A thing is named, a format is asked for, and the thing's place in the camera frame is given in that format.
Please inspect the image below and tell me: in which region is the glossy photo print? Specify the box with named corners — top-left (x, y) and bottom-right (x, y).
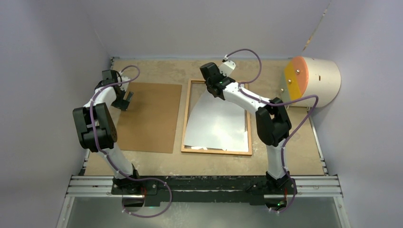
top-left (183, 61), bottom-right (249, 152)

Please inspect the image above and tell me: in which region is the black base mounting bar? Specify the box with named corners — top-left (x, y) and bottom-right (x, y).
top-left (111, 174), bottom-right (297, 208)

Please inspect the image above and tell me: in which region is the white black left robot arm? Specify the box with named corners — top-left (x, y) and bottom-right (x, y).
top-left (72, 70), bottom-right (142, 194)

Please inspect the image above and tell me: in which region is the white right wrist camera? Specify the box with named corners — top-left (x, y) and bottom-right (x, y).
top-left (218, 55), bottom-right (236, 77)

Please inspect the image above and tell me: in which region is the wooden picture frame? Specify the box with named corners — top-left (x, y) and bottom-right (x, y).
top-left (181, 78), bottom-right (253, 157)

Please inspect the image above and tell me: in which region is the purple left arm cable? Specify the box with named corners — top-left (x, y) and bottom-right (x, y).
top-left (89, 65), bottom-right (173, 219)

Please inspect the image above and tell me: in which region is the cream cylinder with coloured lid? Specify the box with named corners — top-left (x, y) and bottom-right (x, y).
top-left (280, 56), bottom-right (341, 107)

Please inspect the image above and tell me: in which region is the aluminium rail frame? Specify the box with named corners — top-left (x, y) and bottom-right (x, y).
top-left (57, 175), bottom-right (350, 228)

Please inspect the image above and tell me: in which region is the brown backing board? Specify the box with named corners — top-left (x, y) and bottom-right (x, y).
top-left (117, 82), bottom-right (182, 153)

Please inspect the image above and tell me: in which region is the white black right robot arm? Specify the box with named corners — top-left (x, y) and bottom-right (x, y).
top-left (200, 61), bottom-right (292, 193)

